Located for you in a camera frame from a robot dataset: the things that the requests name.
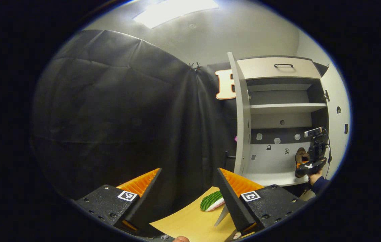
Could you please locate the white cabinet shelf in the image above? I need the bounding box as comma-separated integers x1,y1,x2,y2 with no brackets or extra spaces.
250,103,327,115

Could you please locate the white shoe cabinet door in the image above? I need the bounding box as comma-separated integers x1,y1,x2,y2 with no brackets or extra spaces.
227,51,252,176
321,62,350,175

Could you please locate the black backdrop cloth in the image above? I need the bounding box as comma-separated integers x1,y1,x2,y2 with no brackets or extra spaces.
31,30,329,205

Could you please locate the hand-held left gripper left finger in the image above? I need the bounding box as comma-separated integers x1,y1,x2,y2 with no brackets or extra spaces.
72,167,163,237

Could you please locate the brown fuzzy shoe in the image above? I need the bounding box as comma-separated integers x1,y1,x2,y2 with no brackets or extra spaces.
295,147,310,165

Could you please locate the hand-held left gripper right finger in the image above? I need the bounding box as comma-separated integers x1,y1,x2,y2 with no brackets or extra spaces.
216,167,307,236

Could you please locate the green watermelon slice toy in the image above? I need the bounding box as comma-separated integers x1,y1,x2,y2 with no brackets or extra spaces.
200,191,225,212

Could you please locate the white cabinet drawer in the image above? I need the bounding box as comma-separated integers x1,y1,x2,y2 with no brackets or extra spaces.
237,57,322,80

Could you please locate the white shoe cabinet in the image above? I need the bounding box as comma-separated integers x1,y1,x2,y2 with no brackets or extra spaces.
236,55,329,187

